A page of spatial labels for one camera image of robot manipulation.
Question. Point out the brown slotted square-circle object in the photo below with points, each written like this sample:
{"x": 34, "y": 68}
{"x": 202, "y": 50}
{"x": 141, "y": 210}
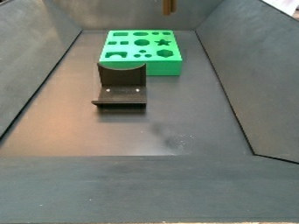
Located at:
{"x": 169, "y": 7}

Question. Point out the black regrasp fixture stand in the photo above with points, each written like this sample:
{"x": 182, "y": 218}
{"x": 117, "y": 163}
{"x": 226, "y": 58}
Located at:
{"x": 122, "y": 86}

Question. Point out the green shape-sorter block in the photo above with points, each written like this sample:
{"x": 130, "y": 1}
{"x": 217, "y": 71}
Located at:
{"x": 132, "y": 48}

